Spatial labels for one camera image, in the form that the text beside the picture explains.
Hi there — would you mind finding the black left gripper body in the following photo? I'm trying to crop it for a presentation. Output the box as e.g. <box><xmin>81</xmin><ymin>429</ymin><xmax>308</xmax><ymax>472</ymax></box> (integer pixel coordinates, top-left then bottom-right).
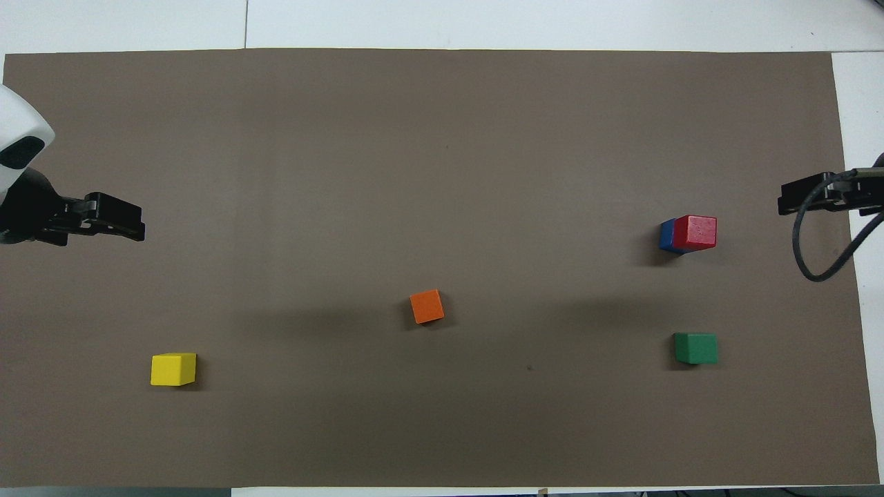
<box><xmin>0</xmin><ymin>168</ymin><xmax>64</xmax><ymax>245</ymax></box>

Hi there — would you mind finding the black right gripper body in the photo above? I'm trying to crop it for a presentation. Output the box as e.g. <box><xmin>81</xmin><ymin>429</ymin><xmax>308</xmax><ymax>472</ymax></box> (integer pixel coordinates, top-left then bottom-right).
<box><xmin>855</xmin><ymin>168</ymin><xmax>884</xmax><ymax>217</ymax></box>

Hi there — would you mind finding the red wooden block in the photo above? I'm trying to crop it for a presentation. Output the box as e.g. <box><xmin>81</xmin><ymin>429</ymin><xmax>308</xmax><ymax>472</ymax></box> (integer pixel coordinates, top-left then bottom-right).
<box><xmin>673</xmin><ymin>215</ymin><xmax>718</xmax><ymax>251</ymax></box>

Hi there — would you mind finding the blue wooden block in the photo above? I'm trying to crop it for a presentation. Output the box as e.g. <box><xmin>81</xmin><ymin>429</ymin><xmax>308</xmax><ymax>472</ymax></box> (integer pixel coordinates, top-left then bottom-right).
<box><xmin>658</xmin><ymin>218</ymin><xmax>686</xmax><ymax>255</ymax></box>

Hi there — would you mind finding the yellow wooden block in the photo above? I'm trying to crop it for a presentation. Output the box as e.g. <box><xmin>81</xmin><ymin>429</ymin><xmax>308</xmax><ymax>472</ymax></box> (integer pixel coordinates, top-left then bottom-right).
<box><xmin>150</xmin><ymin>352</ymin><xmax>198</xmax><ymax>387</ymax></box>

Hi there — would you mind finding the green wooden block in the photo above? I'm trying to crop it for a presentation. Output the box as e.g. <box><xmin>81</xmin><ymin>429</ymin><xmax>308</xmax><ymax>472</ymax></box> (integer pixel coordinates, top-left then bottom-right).
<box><xmin>673</xmin><ymin>332</ymin><xmax>719</xmax><ymax>366</ymax></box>

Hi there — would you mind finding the orange wooden block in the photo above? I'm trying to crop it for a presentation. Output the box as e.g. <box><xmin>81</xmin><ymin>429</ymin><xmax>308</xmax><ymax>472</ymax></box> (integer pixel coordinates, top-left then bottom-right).
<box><xmin>409</xmin><ymin>289</ymin><xmax>445</xmax><ymax>325</ymax></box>

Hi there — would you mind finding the brown table mat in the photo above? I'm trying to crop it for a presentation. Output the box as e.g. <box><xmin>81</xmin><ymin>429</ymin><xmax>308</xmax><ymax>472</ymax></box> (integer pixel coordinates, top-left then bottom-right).
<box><xmin>0</xmin><ymin>48</ymin><xmax>879</xmax><ymax>488</ymax></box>

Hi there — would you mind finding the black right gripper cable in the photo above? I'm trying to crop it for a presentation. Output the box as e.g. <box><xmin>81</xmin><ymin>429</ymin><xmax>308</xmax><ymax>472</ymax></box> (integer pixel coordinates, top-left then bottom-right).
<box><xmin>792</xmin><ymin>153</ymin><xmax>884</xmax><ymax>283</ymax></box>

